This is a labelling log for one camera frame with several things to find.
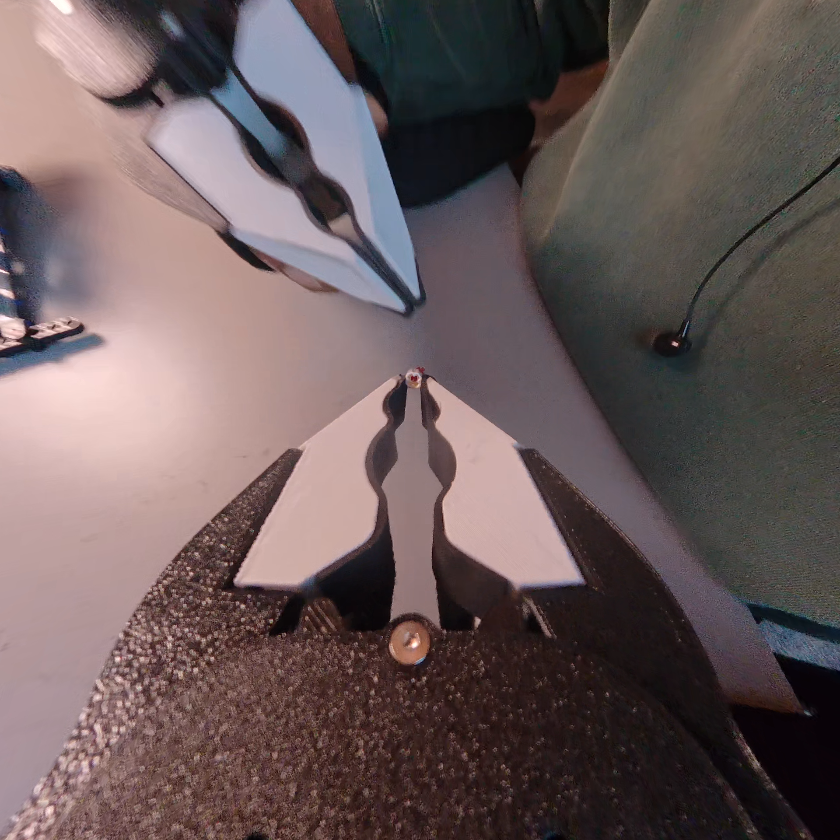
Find grey desk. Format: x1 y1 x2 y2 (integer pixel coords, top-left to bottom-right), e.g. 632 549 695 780
0 0 813 828

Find person's right hand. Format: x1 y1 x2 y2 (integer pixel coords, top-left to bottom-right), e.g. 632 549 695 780
268 257 337 294

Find black building-brick model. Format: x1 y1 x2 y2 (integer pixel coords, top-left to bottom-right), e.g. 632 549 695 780
0 167 86 358

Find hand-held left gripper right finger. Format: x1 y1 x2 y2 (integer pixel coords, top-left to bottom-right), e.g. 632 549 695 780
420 377 585 626

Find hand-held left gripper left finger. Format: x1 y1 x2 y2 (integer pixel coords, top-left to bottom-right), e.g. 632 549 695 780
234 375 408 627

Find black earphone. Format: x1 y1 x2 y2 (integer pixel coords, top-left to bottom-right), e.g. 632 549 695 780
653 154 840 358

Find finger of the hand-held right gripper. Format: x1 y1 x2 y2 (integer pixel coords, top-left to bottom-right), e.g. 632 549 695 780
230 0 424 309
146 97 413 316

